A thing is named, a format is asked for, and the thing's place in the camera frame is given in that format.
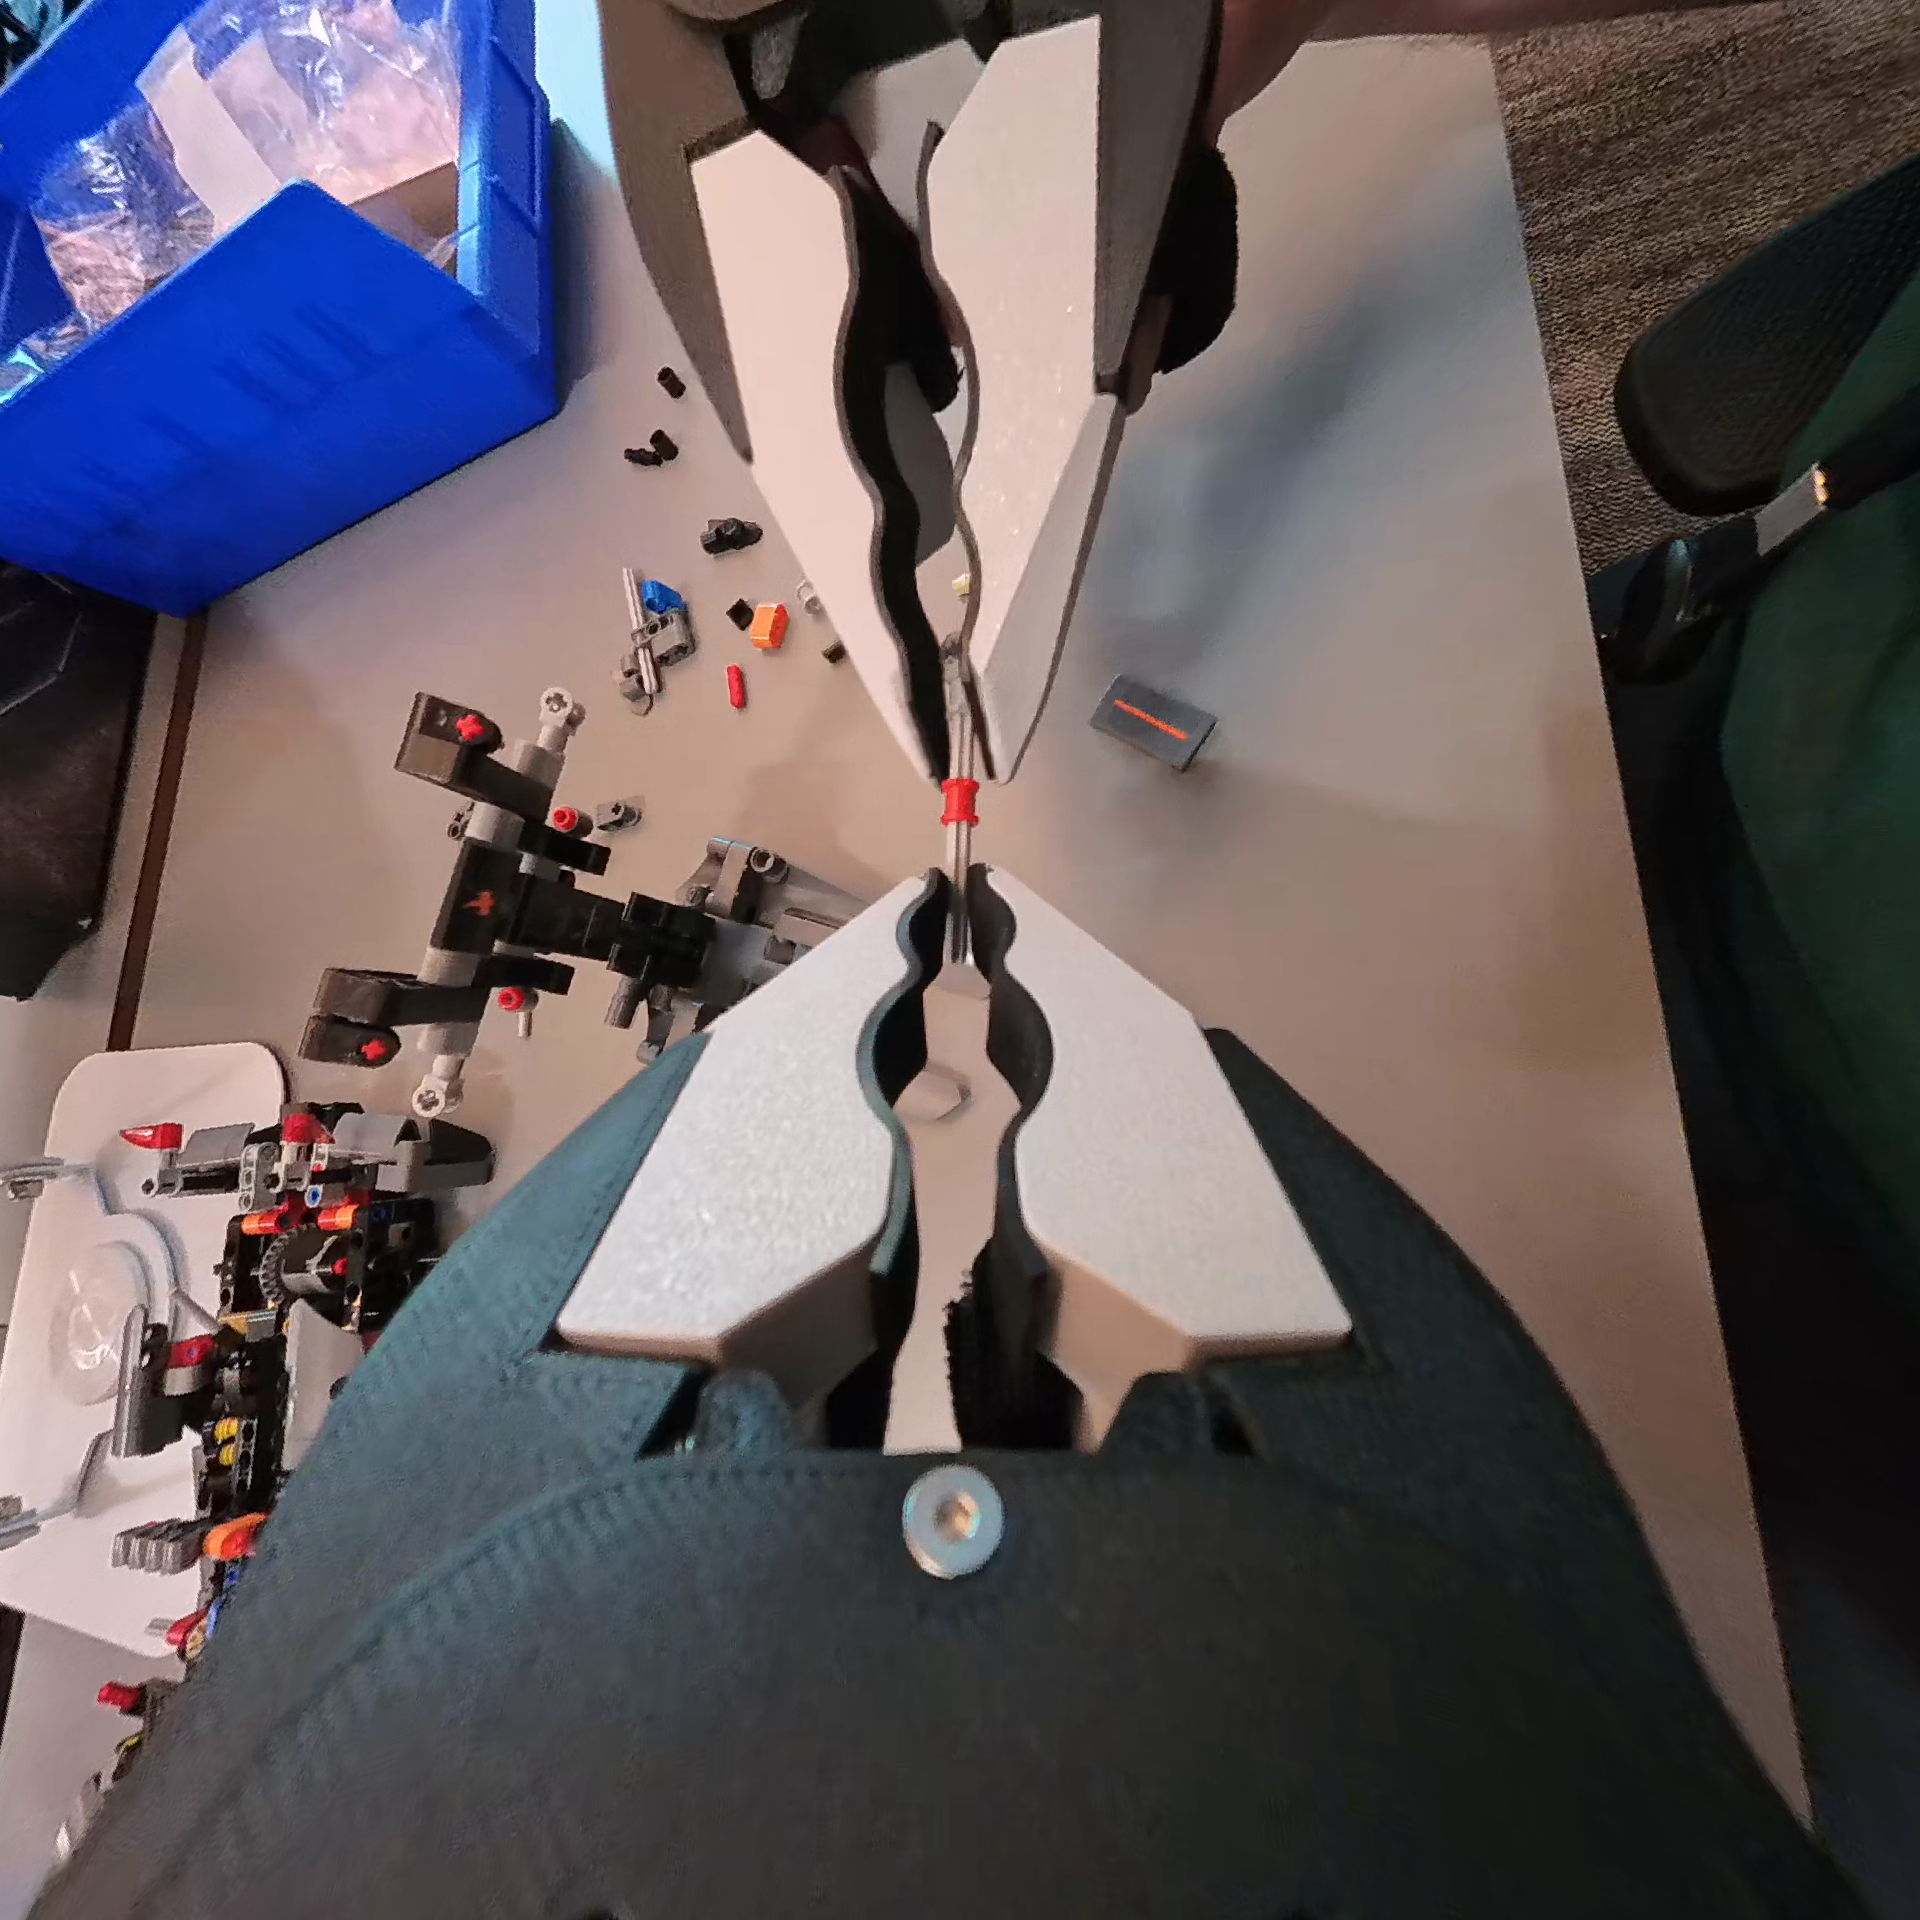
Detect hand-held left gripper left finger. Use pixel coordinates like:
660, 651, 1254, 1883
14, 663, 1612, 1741
556, 873, 953, 1449

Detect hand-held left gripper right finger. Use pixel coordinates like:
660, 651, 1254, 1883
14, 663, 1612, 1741
967, 866, 1354, 1453

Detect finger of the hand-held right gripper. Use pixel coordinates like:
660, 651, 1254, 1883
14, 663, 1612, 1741
912, 0, 1215, 789
687, 113, 981, 789

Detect grey blade lego assembly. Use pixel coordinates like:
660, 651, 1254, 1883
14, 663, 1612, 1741
607, 834, 879, 1069

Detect black lego door assembly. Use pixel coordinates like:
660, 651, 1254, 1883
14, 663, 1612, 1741
296, 681, 722, 1121

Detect grey lego axle red bush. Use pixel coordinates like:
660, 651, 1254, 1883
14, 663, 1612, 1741
934, 569, 993, 964

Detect scattered loose lego pieces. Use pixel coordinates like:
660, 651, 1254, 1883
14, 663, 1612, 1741
607, 363, 854, 725

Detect dark grey striped lego tile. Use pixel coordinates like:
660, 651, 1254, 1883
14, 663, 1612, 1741
1090, 673, 1220, 779

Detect lego car chassis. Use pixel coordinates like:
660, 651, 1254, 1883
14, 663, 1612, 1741
60, 1100, 495, 1869

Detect person's right hand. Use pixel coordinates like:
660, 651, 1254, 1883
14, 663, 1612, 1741
1200, 0, 1494, 153

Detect blue plastic parts bin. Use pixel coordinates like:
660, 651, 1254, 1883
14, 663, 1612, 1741
0, 0, 565, 620

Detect clear plastic parts bag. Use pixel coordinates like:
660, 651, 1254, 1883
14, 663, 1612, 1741
0, 0, 470, 400

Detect white book stand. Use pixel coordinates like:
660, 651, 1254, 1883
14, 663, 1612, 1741
0, 1041, 375, 1664

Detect grey office chair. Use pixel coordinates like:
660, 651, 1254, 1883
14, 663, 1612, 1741
1612, 187, 1920, 521

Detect dark bag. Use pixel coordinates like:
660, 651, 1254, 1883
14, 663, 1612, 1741
0, 557, 201, 1004

